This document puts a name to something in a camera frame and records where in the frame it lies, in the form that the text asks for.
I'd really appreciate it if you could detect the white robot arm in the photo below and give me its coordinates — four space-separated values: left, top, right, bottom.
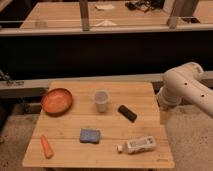
156 62 213 118

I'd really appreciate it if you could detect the black rectangular block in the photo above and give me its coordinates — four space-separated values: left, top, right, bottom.
118 105 137 122

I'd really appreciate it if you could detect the wooden board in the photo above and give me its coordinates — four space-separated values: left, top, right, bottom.
22 81 175 169

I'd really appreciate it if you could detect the orange bowl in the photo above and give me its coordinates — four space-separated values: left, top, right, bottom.
41 88 73 116

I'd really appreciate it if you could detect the blue sponge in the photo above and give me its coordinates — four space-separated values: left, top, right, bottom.
79 129 100 144

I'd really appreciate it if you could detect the folded white paper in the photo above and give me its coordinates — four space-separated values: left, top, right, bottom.
95 20 117 27

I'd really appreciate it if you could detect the white plastic bottle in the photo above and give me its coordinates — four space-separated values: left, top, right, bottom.
117 136 156 154

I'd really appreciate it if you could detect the white paper sheet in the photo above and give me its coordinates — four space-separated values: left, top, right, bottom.
95 4 116 11

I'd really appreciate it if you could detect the orange carrot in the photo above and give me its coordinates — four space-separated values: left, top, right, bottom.
40 135 54 159

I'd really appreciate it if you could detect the metal clamp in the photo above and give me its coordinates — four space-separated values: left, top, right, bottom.
0 69 24 86

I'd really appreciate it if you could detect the grey metal post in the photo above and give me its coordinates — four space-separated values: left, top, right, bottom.
79 0 90 31
167 0 185 29

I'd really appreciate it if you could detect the black cable bundle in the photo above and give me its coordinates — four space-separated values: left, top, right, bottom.
124 0 164 14

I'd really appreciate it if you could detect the grey metal post right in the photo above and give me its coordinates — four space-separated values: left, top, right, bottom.
167 0 185 29

